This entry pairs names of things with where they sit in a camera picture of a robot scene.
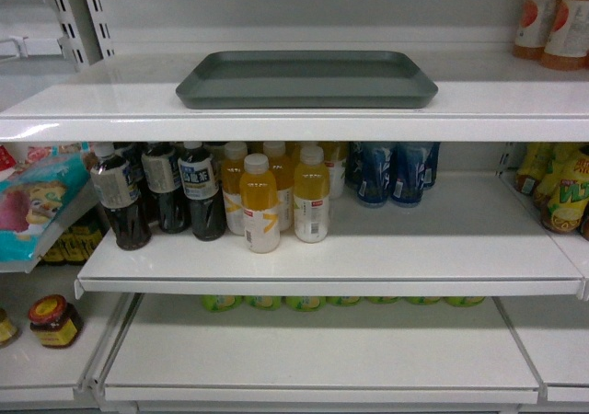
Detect blue snack bag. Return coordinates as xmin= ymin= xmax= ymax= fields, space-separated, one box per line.
xmin=1 ymin=153 xmax=89 ymax=262

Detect yellow juice bottle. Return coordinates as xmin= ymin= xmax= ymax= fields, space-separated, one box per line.
xmin=222 ymin=142 xmax=248 ymax=236
xmin=263 ymin=141 xmax=295 ymax=232
xmin=239 ymin=154 xmax=280 ymax=254
xmin=294 ymin=144 xmax=330 ymax=243

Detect dark tea bottle middle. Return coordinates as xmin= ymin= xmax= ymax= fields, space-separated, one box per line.
xmin=141 ymin=142 xmax=191 ymax=234

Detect grey-green serving tray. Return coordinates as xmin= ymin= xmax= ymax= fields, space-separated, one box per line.
xmin=176 ymin=51 xmax=438 ymax=109

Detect orange juice bottle right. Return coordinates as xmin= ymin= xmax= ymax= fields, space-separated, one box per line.
xmin=540 ymin=0 xmax=588 ymax=71

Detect yellow juice bottle back middle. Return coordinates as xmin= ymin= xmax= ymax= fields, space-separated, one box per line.
xmin=263 ymin=141 xmax=295 ymax=232

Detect red lid sauce jar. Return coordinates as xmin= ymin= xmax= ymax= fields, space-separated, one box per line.
xmin=28 ymin=294 xmax=84 ymax=349

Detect yellow juice bottle back left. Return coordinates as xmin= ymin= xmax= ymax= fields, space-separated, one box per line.
xmin=222 ymin=142 xmax=248 ymax=236

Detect blue drink bottle left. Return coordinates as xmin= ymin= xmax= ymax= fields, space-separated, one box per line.
xmin=356 ymin=142 xmax=396 ymax=208

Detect yellow lemon tea bottle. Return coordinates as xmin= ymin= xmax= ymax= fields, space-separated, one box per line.
xmin=541 ymin=144 xmax=588 ymax=234

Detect yellow juice bottle front right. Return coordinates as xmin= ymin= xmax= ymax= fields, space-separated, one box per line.
xmin=294 ymin=144 xmax=330 ymax=243

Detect white middle shelf board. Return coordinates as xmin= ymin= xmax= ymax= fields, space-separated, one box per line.
xmin=75 ymin=172 xmax=588 ymax=296

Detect green drink bottle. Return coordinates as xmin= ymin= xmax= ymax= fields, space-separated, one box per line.
xmin=201 ymin=294 xmax=242 ymax=313

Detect yellow juice bottle front centre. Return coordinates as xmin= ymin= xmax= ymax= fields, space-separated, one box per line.
xmin=239 ymin=154 xmax=280 ymax=254

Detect white bottom shelf board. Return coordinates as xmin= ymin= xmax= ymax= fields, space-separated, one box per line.
xmin=104 ymin=294 xmax=539 ymax=405

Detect blue drink bottle right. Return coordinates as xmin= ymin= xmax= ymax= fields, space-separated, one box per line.
xmin=390 ymin=142 xmax=432 ymax=207

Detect blue drink bottle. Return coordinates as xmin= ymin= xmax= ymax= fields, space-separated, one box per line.
xmin=390 ymin=142 xmax=432 ymax=207
xmin=356 ymin=142 xmax=396 ymax=208

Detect orange juice bottle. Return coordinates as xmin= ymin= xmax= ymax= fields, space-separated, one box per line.
xmin=540 ymin=0 xmax=588 ymax=71
xmin=512 ymin=0 xmax=560 ymax=60

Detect orange juice bottle left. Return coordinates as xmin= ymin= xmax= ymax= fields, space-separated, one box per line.
xmin=512 ymin=0 xmax=560 ymax=60

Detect dark tea bottle blue label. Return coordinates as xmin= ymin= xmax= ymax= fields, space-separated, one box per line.
xmin=179 ymin=141 xmax=226 ymax=241

